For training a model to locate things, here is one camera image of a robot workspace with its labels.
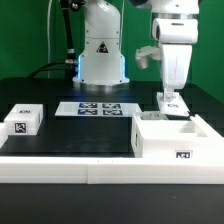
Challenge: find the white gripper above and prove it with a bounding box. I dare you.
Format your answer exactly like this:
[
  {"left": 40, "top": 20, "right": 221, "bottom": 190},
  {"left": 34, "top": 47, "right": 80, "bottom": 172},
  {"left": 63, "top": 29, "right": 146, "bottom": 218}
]
[{"left": 160, "top": 44, "right": 192, "bottom": 102}]

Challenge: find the white cabinet door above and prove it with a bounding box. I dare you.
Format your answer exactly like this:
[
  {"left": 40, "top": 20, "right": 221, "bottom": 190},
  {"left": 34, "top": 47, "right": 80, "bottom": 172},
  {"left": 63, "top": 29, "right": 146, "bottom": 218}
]
[{"left": 156, "top": 92, "right": 189, "bottom": 117}]

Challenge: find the white cabinet body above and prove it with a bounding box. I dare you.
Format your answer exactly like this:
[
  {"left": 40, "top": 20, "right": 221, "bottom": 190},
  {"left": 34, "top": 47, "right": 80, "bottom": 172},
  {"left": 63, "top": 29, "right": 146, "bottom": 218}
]
[{"left": 131, "top": 113, "right": 224, "bottom": 160}]

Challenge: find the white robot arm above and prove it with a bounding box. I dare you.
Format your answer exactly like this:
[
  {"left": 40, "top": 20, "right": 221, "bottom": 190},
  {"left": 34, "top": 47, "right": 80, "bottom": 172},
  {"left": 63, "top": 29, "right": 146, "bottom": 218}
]
[{"left": 59, "top": 0, "right": 200, "bottom": 102}]

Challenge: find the white cabinet top block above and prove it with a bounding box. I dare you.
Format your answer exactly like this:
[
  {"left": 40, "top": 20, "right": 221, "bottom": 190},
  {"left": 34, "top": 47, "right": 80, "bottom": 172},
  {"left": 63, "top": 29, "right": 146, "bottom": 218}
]
[{"left": 4, "top": 104, "right": 43, "bottom": 135}]

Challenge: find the white tag sheet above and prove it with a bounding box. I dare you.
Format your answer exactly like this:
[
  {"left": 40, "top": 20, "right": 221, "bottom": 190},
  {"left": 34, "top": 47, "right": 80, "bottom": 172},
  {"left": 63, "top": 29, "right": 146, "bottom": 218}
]
[{"left": 55, "top": 102, "right": 141, "bottom": 117}]

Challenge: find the white U-shaped fence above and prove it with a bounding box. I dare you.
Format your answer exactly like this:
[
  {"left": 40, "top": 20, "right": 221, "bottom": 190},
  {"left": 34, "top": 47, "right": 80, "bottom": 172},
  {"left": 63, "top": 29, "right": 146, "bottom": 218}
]
[{"left": 0, "top": 114, "right": 224, "bottom": 185}]

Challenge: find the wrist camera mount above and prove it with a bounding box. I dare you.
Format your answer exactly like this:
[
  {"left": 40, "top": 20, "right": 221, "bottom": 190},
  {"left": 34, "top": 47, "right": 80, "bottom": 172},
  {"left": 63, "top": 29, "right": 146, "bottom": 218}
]
[{"left": 135, "top": 46, "right": 161, "bottom": 69}]

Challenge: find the black hose cable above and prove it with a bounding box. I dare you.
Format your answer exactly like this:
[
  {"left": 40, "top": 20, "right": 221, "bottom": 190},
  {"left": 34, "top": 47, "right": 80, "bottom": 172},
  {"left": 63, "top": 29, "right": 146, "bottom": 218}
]
[{"left": 27, "top": 0, "right": 80, "bottom": 80}]

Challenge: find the white cable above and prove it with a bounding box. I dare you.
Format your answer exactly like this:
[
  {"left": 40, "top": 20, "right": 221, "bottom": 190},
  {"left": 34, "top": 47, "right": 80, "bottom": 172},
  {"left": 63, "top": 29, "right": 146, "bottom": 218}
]
[{"left": 46, "top": 0, "right": 54, "bottom": 79}]

